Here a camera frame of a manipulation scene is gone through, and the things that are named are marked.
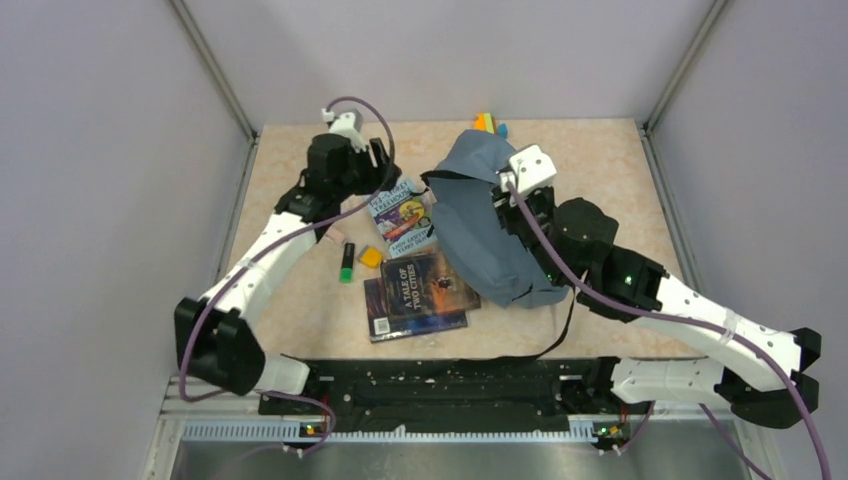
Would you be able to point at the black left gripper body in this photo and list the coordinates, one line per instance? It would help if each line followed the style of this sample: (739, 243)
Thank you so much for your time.
(362, 176)

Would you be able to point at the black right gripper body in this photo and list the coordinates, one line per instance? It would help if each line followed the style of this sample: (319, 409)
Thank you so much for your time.
(515, 219)

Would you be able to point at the colourful Treehouse book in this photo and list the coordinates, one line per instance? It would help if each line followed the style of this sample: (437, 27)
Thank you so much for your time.
(403, 219)

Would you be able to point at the blue student backpack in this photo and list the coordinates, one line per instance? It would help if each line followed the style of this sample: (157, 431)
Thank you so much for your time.
(489, 259)

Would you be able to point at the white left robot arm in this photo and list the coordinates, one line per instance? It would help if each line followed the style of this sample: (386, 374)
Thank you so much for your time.
(215, 340)

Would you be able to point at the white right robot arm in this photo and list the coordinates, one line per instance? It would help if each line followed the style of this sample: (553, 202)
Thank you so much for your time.
(756, 372)

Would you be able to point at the pink eraser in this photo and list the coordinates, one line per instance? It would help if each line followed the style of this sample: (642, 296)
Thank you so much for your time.
(336, 235)

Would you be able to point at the orange yellow eraser block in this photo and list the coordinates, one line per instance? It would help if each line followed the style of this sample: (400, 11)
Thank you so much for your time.
(370, 257)

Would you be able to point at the colourful sticky note stack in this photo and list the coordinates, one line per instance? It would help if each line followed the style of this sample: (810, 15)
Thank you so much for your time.
(486, 122)

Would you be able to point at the green highlighter pen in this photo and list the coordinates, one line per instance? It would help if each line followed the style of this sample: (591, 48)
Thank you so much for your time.
(347, 263)

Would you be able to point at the Tale of Two Cities book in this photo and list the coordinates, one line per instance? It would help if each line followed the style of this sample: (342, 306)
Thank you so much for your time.
(425, 285)

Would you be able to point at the dark book underneath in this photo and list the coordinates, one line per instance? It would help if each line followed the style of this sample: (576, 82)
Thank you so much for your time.
(382, 328)

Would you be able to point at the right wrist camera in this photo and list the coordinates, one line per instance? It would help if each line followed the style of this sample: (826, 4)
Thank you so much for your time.
(527, 170)

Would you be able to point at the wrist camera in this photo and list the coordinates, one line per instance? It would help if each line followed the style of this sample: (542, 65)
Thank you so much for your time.
(346, 124)
(527, 170)

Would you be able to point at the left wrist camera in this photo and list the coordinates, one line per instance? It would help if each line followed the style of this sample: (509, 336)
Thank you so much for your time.
(346, 124)

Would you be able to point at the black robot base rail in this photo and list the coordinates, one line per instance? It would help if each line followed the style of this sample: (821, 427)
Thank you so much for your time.
(452, 396)

